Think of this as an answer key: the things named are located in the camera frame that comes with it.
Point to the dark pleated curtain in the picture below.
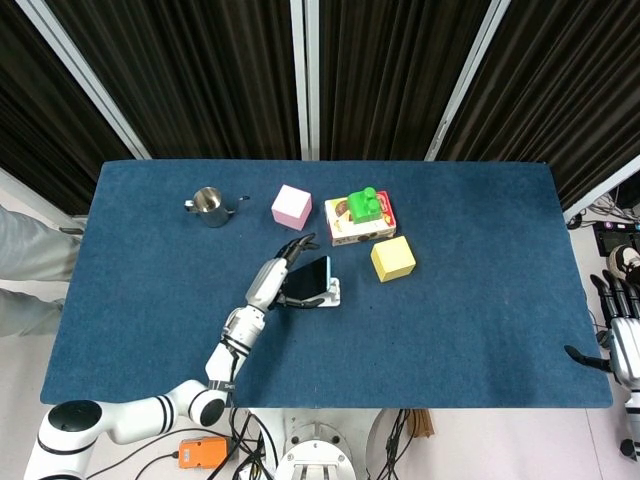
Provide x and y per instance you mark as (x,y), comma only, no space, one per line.
(565,85)
(390,75)
(40,100)
(200,75)

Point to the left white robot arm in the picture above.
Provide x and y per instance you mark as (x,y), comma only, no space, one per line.
(220,370)

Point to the brown wooden piece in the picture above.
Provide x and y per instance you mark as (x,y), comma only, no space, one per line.
(422,424)

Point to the pink cube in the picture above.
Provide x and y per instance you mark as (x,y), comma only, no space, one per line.
(291,207)

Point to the green toy building block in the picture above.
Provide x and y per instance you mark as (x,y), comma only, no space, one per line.
(365,206)

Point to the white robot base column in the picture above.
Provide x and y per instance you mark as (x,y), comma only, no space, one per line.
(315,450)

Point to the black white sneaker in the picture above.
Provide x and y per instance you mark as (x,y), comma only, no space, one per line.
(625,262)

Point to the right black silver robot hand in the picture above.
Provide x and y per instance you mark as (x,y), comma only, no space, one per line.
(625,345)

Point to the yellow cube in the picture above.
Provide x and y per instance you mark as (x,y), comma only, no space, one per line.
(392,260)

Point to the black smartphone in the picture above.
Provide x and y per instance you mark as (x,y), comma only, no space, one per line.
(310,277)

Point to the person in grey trousers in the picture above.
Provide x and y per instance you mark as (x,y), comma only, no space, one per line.
(30,250)

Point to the black electronic device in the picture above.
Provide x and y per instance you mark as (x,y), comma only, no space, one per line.
(617,240)

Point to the white upright frame post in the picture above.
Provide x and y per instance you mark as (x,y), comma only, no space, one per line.
(305,75)

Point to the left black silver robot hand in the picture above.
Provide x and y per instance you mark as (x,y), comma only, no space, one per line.
(267,285)

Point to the white folding phone stand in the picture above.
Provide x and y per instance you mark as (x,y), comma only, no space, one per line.
(332,295)

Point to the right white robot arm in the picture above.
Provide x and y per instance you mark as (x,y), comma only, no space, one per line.
(632,420)

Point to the orange box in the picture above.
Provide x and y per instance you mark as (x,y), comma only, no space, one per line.
(200,452)

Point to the printed snack box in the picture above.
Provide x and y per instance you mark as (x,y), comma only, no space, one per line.
(340,225)

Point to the blue table cloth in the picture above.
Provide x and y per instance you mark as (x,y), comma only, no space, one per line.
(425,340)

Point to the white slanted frame post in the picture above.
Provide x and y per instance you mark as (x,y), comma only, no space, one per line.
(600,192)
(471,75)
(82,75)

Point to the steel gooseneck kettle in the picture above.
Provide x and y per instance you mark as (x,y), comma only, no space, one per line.
(210,210)

